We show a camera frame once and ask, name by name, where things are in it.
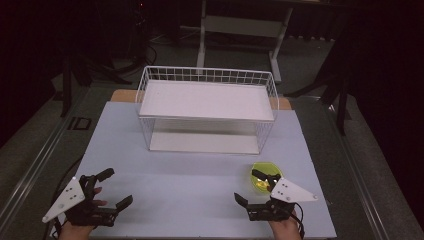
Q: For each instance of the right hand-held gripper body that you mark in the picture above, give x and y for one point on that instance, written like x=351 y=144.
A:
x=293 y=194

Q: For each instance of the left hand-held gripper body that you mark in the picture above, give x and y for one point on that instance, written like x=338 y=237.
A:
x=65 y=199

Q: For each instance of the yellow-green plastic bowl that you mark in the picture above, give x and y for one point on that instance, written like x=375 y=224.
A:
x=266 y=166

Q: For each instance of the person's left hand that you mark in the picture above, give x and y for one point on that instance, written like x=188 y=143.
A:
x=76 y=232

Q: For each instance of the person's right hand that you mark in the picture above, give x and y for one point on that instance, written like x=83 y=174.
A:
x=283 y=230

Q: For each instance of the pale blue table sheet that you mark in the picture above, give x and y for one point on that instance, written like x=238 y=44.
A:
x=186 y=186

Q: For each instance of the black stand legs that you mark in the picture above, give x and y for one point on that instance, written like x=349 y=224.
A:
x=66 y=93
x=340 y=110

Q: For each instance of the metal floor rail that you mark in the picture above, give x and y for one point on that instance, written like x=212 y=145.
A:
x=360 y=173
x=33 y=166

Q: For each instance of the white metal table frame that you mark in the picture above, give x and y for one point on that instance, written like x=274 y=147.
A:
x=243 y=26

